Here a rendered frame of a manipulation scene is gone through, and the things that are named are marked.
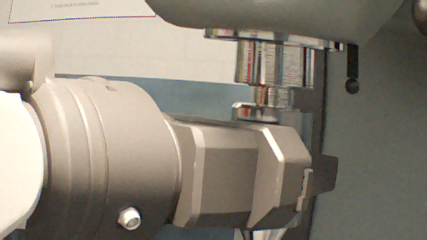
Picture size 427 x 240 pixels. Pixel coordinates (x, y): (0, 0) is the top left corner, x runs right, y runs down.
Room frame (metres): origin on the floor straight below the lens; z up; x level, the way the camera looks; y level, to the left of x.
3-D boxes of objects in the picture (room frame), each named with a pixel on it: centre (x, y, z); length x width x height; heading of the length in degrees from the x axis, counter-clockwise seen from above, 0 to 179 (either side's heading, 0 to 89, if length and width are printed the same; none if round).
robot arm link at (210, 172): (0.53, 0.03, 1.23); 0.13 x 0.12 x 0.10; 44
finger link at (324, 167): (0.57, -0.05, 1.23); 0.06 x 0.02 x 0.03; 134
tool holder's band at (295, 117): (0.59, -0.03, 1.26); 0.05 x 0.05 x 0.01
